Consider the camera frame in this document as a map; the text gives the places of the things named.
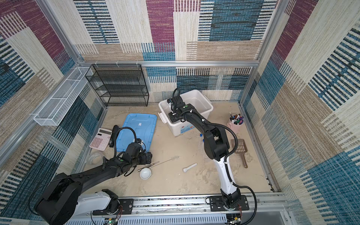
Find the pink calculator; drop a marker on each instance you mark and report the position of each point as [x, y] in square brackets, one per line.
[101, 139]

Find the blue plastic bin lid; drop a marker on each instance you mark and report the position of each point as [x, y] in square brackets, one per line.
[144, 126]

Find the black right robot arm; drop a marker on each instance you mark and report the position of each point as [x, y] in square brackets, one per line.
[220, 142]

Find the white plastic storage bin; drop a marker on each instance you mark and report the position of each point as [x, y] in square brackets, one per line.
[190, 102]

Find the brown plastic scoop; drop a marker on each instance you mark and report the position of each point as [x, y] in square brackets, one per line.
[242, 149]

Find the pink metal pen bucket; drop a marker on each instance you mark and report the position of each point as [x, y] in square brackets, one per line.
[235, 122]

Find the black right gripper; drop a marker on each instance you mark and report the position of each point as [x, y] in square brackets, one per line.
[173, 119]

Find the black wire shelf rack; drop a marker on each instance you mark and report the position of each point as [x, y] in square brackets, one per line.
[119, 84]

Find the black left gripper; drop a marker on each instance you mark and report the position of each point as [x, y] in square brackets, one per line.
[144, 160]

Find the white ceramic mortar bowl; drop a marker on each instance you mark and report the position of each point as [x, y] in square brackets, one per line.
[145, 173]

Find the white mesh wall basket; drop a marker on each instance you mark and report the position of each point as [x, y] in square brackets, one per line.
[58, 105]

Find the white ceramic pestle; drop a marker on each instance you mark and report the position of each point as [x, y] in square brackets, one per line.
[189, 167]

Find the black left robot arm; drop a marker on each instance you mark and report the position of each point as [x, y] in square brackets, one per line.
[64, 196]

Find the black metal tongs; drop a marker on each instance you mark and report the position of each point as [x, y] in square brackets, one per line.
[148, 166]

